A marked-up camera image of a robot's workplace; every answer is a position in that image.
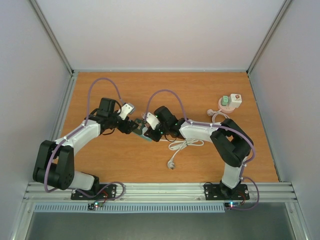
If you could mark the right controller board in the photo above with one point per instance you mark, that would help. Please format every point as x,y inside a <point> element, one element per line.
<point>233,204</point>

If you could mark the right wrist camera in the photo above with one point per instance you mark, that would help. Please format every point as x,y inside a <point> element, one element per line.
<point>151,119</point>

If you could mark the aluminium frame rail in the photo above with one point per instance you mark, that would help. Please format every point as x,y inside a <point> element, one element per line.
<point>266,192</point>

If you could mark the grey slotted cable duct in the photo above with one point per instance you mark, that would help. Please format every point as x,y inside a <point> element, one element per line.
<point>129,208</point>

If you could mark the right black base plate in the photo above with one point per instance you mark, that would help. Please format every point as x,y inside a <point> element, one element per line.
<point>218,191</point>

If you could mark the light green plug adapter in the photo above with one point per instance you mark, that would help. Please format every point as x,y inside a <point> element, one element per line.
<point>224,101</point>

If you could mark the white cube adapter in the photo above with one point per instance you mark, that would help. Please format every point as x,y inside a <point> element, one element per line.
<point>235,100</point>

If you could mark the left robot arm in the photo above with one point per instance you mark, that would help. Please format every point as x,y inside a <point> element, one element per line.
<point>55,162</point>

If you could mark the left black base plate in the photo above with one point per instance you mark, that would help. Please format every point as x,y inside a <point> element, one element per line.
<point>108,192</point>

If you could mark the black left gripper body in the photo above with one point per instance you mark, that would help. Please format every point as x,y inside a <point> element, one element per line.
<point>126,128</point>

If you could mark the pink round power socket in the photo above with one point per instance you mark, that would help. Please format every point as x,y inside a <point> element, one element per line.
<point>225,109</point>

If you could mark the left controller board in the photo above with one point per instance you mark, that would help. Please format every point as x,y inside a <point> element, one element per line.
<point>95,205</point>

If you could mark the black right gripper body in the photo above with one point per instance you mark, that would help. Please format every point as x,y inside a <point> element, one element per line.
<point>152,135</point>

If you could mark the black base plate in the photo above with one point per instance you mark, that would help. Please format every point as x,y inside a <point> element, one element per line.
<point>218,191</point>
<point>108,192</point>

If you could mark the controller board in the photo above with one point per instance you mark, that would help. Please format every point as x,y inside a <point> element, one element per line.
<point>233,204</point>
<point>95,205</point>

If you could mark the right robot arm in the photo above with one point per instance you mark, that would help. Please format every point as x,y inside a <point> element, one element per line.
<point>232,144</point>

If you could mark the teal power strip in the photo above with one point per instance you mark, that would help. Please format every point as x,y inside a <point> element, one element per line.
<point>145,128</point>

